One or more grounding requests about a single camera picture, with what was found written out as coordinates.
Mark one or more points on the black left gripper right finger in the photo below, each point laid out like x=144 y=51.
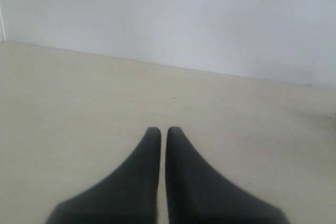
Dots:
x=197 y=193

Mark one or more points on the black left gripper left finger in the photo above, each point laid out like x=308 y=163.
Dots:
x=127 y=195

